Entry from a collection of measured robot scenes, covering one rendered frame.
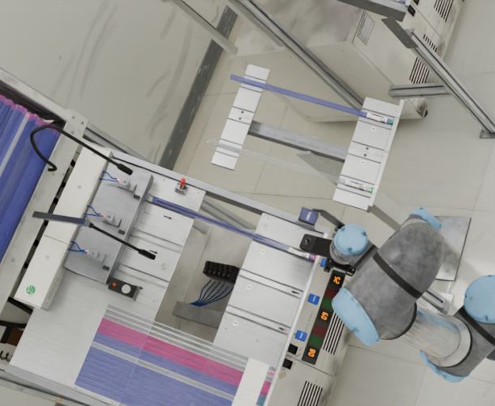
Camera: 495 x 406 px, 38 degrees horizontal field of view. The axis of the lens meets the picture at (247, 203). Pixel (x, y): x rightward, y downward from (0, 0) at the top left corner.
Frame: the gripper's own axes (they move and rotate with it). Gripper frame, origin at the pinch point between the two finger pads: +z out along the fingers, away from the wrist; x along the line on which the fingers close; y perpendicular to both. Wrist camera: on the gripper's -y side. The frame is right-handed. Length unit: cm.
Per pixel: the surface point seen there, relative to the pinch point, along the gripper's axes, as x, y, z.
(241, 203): 7.8, -29.1, 1.4
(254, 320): -22.6, -13.7, 2.6
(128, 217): -9, -57, -4
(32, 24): 85, -168, 114
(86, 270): -27, -62, -4
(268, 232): 2.6, -18.9, 2.5
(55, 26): 91, -160, 121
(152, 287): -24, -44, 2
